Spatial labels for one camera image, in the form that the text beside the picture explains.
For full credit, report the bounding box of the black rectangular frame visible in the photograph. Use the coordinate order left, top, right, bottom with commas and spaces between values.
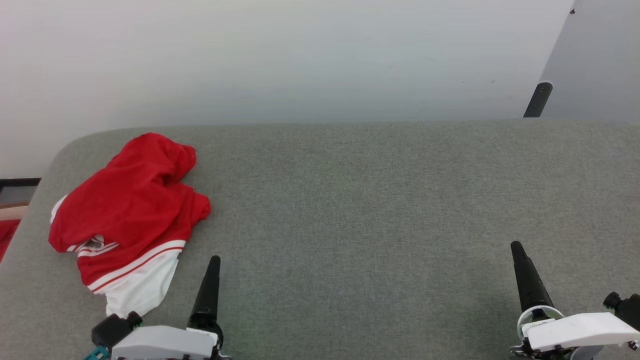
0, 177, 42, 191

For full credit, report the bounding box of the red cloth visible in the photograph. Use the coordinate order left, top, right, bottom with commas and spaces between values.
0, 219, 22, 263

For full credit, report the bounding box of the white laundry basket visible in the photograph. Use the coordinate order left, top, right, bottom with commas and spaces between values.
0, 202, 30, 263

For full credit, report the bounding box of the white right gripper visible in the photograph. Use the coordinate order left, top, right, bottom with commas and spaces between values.
509, 240, 640, 360

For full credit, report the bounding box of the black cylindrical post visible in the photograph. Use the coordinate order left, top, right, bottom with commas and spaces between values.
523, 81, 554, 119

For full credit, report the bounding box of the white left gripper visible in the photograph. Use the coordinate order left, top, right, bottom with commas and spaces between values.
111, 255, 232, 360

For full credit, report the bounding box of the grey door panel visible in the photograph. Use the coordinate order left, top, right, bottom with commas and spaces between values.
540, 0, 640, 123

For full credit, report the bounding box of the red and white shirt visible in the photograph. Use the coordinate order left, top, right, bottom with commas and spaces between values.
48, 132, 212, 319

